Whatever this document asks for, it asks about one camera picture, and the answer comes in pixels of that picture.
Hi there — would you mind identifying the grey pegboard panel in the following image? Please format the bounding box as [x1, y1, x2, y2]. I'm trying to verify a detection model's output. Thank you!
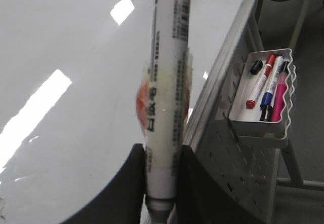
[185, 34, 279, 223]

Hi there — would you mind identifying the blue whiteboard marker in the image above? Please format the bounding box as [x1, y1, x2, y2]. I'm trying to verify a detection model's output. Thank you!
[260, 55, 284, 108]

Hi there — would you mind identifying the black marker cap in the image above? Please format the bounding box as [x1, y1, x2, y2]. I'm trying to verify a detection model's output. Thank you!
[250, 60, 263, 75]

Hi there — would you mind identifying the pink highlighter marker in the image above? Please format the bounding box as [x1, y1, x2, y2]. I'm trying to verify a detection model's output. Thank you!
[271, 82, 287, 122]

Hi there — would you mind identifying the white metal stand frame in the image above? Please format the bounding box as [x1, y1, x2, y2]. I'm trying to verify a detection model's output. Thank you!
[253, 0, 324, 192]

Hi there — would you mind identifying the red capped marker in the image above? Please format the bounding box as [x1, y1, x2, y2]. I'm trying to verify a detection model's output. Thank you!
[246, 54, 276, 109]

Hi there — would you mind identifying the white whiteboard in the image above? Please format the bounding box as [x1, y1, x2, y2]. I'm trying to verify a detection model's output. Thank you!
[0, 0, 263, 224]

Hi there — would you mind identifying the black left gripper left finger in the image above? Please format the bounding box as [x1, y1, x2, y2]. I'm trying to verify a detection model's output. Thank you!
[64, 143, 145, 224]

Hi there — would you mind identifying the red round magnet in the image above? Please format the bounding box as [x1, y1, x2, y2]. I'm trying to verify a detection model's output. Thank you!
[135, 80, 191, 133]

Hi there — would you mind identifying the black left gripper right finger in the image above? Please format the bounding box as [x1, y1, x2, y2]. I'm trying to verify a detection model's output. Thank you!
[176, 145, 262, 223]

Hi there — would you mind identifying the white black whiteboard marker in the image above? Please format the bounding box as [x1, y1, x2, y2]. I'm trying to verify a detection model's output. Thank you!
[145, 0, 190, 223]

